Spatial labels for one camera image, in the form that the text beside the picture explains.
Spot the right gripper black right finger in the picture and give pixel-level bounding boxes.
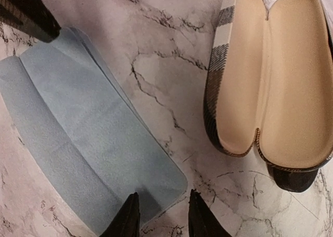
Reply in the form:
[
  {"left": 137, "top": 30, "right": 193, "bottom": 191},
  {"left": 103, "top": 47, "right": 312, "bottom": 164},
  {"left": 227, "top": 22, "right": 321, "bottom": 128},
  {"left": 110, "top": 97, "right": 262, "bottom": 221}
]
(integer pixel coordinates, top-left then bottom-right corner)
[{"left": 188, "top": 189, "right": 231, "bottom": 237}]

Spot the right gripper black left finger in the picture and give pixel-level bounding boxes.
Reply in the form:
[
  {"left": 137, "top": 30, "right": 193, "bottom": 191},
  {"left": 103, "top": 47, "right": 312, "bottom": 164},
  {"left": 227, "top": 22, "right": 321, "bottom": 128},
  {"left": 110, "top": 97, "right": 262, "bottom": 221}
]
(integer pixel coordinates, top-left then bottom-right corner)
[{"left": 100, "top": 192, "right": 140, "bottom": 237}]

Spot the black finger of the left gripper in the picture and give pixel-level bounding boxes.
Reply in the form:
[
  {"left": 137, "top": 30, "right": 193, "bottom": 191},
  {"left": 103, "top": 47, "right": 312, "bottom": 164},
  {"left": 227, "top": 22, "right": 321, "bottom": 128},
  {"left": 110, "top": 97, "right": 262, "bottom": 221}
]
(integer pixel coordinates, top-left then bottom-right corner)
[{"left": 1, "top": 0, "right": 61, "bottom": 43}]

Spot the brown striped glasses case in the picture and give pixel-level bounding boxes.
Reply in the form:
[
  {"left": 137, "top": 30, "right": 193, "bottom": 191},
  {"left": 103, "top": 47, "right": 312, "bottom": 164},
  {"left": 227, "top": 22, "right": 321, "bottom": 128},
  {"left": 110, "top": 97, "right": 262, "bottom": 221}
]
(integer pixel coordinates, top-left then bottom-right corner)
[{"left": 203, "top": 0, "right": 332, "bottom": 193}]

